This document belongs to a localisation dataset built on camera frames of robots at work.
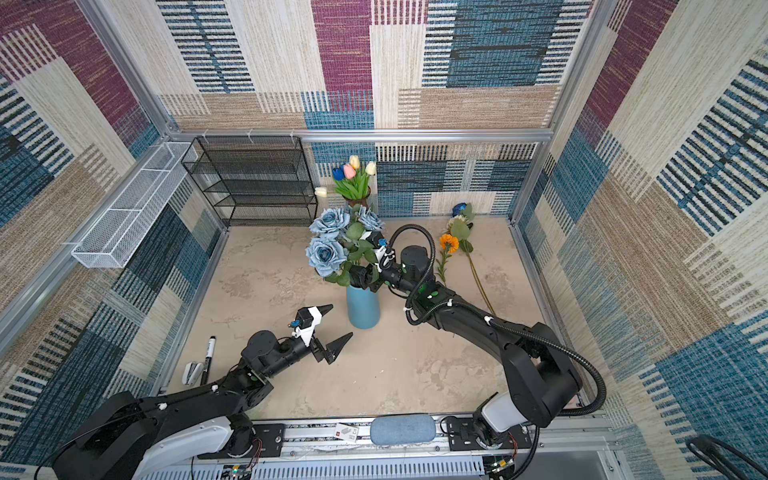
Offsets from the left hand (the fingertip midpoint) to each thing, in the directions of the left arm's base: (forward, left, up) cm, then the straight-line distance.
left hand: (340, 316), depth 75 cm
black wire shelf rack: (+56, +36, -1) cm, 67 cm away
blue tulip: (+42, +2, +12) cm, 44 cm away
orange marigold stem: (+35, -34, -14) cm, 51 cm away
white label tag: (-22, -1, -17) cm, 28 cm away
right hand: (+12, -3, +8) cm, 15 cm away
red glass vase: (+42, -4, +1) cm, 42 cm away
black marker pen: (-4, +39, -17) cm, 43 cm away
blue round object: (+53, -40, -13) cm, 68 cm away
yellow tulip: (+45, -2, +14) cm, 48 cm away
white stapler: (-8, +42, -17) cm, 45 cm away
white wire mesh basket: (+14, +52, +16) cm, 56 cm away
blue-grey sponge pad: (-22, -15, -15) cm, 31 cm away
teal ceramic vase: (+5, -5, -5) cm, 9 cm away
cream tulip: (+44, -7, +12) cm, 46 cm away
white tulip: (+41, +9, +6) cm, 42 cm away
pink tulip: (+41, -1, +13) cm, 43 cm away
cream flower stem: (+41, -40, -12) cm, 58 cm away
